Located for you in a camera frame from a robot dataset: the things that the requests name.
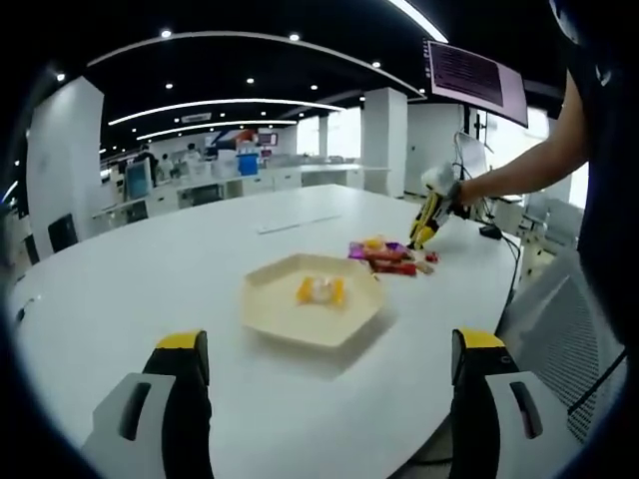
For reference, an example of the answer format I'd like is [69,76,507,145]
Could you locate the white mesh office chair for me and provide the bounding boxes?
[493,243,630,445]

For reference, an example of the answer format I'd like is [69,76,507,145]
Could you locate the curved ceiling light strip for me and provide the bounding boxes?
[108,98,347,126]

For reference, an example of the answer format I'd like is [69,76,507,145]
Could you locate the hanging display screen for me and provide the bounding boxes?
[426,39,529,129]

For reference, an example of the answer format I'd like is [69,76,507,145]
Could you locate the red blue wall poster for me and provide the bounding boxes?
[214,128,279,149]

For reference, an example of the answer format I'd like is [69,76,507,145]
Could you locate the person's right hand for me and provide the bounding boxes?
[448,179,475,222]

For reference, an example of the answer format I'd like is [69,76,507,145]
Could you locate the yellow food tongs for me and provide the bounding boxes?
[404,193,438,251]

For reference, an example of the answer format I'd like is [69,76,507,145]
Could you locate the teal computer monitor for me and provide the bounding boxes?
[124,162,154,201]

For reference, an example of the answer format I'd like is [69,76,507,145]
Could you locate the black desk chair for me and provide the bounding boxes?
[192,184,224,207]

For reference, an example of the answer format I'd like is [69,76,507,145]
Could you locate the pile of snacks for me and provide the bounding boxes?
[347,235,443,278]

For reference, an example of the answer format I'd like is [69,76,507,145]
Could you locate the grey office chair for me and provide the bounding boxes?
[526,192,583,245]

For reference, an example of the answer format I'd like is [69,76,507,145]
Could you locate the white board on stand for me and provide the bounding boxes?
[456,132,488,174]

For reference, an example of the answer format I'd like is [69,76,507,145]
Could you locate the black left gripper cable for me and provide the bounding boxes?
[568,350,629,414]

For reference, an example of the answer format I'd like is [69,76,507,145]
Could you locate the black adapter cable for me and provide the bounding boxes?
[497,234,523,301]

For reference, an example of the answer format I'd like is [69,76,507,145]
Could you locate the white workbench row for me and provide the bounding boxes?
[92,162,393,226]

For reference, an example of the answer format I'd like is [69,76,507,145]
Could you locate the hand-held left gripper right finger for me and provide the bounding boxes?
[450,327,580,479]

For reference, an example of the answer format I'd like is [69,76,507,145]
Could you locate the beige hexagonal tray container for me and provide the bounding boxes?
[242,252,386,349]

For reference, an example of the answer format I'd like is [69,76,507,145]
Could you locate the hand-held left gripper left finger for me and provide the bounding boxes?
[81,328,214,479]

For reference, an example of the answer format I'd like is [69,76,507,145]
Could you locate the white drawer cabinet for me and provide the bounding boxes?
[518,219,555,270]

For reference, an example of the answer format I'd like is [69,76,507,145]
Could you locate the orange clear candy packet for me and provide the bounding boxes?
[296,275,346,306]

